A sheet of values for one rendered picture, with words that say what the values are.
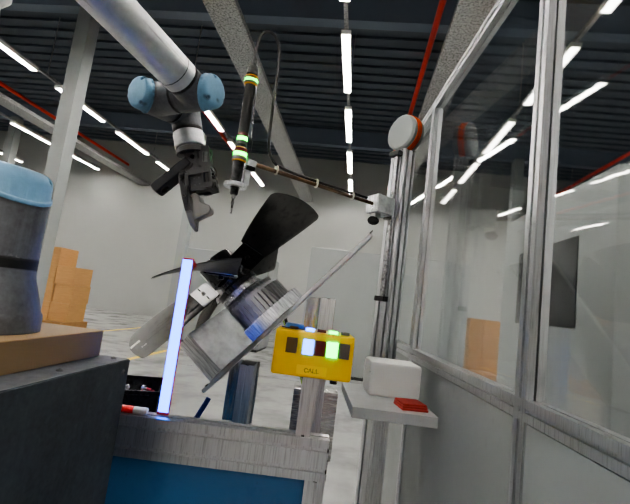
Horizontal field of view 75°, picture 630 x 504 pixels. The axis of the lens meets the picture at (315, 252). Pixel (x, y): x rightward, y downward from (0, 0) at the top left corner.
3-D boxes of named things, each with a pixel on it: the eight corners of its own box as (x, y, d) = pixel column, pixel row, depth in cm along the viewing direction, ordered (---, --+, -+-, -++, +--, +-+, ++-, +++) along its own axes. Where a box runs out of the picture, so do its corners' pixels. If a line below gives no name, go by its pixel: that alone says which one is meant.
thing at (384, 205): (383, 220, 170) (385, 200, 171) (395, 218, 164) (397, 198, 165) (364, 214, 164) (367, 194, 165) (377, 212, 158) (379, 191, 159)
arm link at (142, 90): (161, 68, 89) (196, 88, 99) (124, 75, 94) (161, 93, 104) (158, 105, 89) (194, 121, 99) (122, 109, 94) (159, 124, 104)
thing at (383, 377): (407, 391, 147) (410, 360, 149) (419, 402, 131) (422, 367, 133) (360, 385, 147) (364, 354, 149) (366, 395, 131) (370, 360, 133)
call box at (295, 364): (345, 381, 91) (350, 332, 92) (349, 390, 81) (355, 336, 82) (273, 371, 91) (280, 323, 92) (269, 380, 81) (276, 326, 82)
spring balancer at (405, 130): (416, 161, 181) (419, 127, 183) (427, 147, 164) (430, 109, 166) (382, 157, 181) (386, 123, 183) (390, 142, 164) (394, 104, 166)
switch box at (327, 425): (329, 452, 144) (336, 388, 147) (330, 462, 135) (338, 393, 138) (286, 446, 144) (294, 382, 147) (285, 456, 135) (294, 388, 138)
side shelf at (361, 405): (406, 398, 149) (407, 390, 150) (437, 428, 114) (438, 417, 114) (341, 390, 149) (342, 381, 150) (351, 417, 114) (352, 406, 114)
